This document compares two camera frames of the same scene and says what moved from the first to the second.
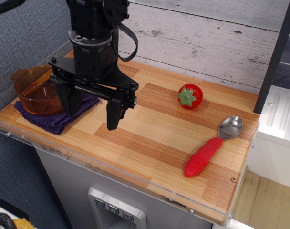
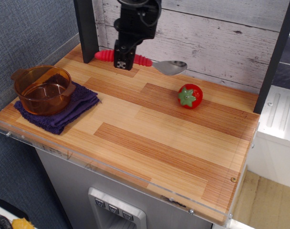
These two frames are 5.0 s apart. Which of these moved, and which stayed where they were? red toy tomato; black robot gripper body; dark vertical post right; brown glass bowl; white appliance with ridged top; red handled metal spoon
Moved: black robot gripper body; red handled metal spoon
Stayed: white appliance with ridged top; red toy tomato; dark vertical post right; brown glass bowl
